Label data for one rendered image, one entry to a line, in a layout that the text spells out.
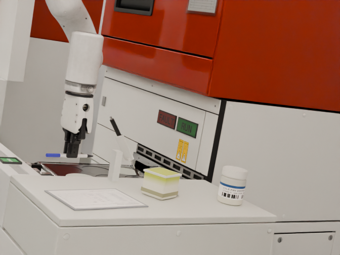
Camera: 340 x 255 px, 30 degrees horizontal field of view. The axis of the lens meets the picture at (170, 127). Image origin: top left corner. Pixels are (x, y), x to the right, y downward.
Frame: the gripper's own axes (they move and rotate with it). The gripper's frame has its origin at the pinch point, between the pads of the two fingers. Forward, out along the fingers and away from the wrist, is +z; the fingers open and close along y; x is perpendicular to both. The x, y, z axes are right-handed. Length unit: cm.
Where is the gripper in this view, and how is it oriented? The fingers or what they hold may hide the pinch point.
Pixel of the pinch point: (71, 149)
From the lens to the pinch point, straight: 171.1
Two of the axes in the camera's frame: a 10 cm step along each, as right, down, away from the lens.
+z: -1.7, 9.7, 1.5
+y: -5.7, -2.2, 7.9
